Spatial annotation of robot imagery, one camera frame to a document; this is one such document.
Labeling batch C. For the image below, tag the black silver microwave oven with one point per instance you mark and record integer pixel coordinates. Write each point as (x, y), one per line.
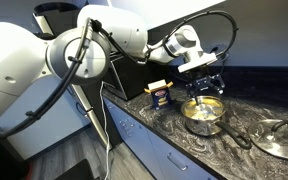
(130, 80)

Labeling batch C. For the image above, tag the blue yellow pasta box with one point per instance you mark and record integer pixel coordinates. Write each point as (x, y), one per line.
(159, 96)

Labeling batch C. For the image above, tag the steel pot with pasta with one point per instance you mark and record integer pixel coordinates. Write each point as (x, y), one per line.
(197, 128)

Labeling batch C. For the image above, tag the blue-grey base cabinet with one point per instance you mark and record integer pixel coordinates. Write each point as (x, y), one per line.
(144, 146)

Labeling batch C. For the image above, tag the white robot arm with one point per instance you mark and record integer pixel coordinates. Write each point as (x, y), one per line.
(17, 60)

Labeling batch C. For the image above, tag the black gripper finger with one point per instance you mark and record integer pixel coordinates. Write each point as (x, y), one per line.
(196, 96)
(219, 87)

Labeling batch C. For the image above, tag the light blue cart panel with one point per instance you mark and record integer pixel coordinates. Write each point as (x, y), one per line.
(50, 126)

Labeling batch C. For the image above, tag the silver black metal frame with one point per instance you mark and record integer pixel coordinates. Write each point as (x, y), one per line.
(94, 123)

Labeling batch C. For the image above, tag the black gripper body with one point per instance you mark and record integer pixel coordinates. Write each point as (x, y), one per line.
(204, 81)

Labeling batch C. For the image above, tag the black floor stand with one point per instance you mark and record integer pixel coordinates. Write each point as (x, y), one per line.
(77, 171)

